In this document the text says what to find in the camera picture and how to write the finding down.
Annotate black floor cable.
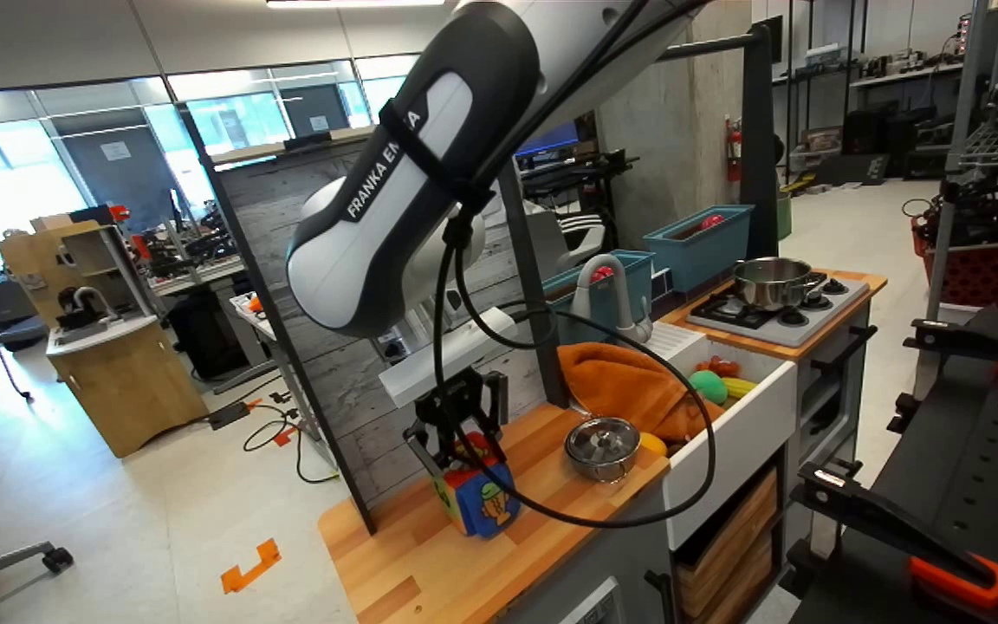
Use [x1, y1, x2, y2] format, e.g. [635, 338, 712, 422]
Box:
[205, 383, 342, 487]

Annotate black clamp orange handle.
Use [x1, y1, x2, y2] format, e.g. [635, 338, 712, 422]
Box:
[900, 316, 998, 391]
[799, 456, 998, 618]

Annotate orange cloth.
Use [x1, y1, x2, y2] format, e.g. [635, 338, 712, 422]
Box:
[556, 338, 726, 450]

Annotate small steel pot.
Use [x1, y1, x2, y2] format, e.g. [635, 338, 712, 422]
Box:
[561, 412, 650, 486]

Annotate red fire extinguisher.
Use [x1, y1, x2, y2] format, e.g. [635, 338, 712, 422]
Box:
[720, 114, 749, 192]

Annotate red wire cart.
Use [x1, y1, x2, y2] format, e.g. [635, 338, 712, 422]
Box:
[912, 170, 998, 316]

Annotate wooden toy kitchen unit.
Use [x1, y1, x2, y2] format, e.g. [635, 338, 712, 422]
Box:
[315, 267, 890, 624]

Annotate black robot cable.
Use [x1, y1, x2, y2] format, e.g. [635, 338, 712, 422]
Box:
[428, 192, 726, 534]

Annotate white toy sink basin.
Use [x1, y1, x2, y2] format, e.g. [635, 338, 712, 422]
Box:
[635, 321, 803, 556]

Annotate large steel pot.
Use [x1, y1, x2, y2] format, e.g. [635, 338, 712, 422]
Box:
[730, 253, 831, 316]

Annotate grey toy faucet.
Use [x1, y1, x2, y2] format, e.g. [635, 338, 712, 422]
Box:
[568, 251, 630, 348]

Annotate orange floor bracket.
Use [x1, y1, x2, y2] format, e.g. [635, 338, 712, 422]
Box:
[214, 534, 287, 601]

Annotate wooden cabinet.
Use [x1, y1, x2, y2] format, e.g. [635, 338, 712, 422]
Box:
[0, 211, 212, 456]

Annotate office chair base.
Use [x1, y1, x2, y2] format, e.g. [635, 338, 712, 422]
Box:
[0, 537, 81, 601]

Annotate dark metal workbench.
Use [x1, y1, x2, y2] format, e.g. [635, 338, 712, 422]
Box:
[780, 301, 998, 624]

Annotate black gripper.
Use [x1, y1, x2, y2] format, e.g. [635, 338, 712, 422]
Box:
[404, 365, 517, 478]

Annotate green toy ball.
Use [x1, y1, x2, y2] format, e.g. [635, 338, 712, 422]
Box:
[688, 366, 736, 409]

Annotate yellow toy banana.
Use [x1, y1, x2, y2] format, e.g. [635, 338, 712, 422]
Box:
[717, 373, 760, 404]

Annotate grey toy stovetop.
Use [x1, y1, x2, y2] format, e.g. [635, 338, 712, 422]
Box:
[688, 267, 856, 349]

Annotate black panel frame post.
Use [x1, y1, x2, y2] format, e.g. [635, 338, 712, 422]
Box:
[497, 160, 573, 409]
[181, 107, 383, 537]

